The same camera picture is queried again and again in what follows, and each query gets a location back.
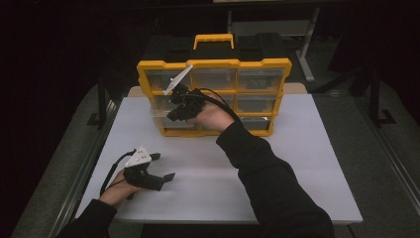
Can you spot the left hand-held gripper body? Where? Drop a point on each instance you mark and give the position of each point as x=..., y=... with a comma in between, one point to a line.
x=142, y=177

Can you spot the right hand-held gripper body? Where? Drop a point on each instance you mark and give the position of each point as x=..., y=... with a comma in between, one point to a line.
x=191, y=102

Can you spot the clear plastic organizer drawer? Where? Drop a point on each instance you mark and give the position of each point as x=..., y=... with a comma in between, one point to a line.
x=158, y=115

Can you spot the yellow black organizer cabinet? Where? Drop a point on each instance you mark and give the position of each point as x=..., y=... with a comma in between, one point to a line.
x=214, y=62

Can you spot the person's right hand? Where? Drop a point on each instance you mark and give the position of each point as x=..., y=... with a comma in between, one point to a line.
x=214, y=117

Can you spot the person's left hand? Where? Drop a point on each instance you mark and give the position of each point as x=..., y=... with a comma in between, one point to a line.
x=117, y=193

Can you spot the black metal stand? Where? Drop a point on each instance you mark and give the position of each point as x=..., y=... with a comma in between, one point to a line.
x=374, y=99
x=101, y=99

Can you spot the set of clear drawers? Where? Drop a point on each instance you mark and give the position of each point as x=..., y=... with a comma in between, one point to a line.
x=261, y=79

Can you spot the white desk with metal legs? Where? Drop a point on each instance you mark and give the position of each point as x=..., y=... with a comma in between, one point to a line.
x=264, y=28

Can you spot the metal floor rail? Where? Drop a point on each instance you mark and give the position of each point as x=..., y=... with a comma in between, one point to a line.
x=85, y=172
x=393, y=155

